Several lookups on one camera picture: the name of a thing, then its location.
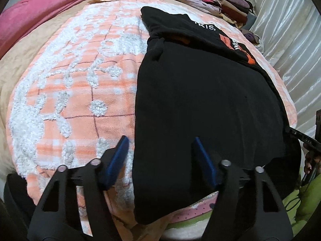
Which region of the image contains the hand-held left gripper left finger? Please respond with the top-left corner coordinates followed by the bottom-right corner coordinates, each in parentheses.
top-left (26, 136), bottom-right (130, 241)

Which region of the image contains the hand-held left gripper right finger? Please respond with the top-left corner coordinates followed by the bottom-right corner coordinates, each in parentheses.
top-left (191, 137), bottom-right (294, 241)

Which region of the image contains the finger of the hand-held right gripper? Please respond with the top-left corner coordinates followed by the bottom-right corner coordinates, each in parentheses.
top-left (284, 126), bottom-right (321, 154)

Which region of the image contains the black sweater with orange cuffs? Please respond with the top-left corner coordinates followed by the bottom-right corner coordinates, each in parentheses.
top-left (133, 6), bottom-right (301, 225)

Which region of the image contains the pile of folded clothes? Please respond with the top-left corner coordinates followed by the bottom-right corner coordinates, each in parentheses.
top-left (189, 0), bottom-right (256, 28)

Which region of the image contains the person's right hand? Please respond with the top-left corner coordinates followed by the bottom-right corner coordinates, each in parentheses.
top-left (303, 144), bottom-right (321, 174)

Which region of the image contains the pink dotted cloth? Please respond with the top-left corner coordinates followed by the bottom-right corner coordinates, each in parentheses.
top-left (168, 191), bottom-right (218, 229)

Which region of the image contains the green cloth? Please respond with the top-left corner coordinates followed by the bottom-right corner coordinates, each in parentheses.
top-left (281, 171), bottom-right (321, 231)

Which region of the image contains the orange and white plaid blanket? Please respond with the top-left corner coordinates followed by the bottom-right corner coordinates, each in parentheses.
top-left (6, 0), bottom-right (298, 234)

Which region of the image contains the white satin curtain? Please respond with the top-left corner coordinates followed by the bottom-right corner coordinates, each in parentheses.
top-left (247, 0), bottom-right (321, 141)

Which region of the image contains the dark purple cloth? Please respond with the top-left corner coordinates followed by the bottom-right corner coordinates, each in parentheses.
top-left (242, 29), bottom-right (264, 47)

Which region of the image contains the beige blanket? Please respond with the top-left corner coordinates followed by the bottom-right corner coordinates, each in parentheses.
top-left (0, 0), bottom-right (156, 181)

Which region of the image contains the pink quilt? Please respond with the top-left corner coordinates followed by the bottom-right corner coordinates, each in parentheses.
top-left (0, 0), bottom-right (126, 58)

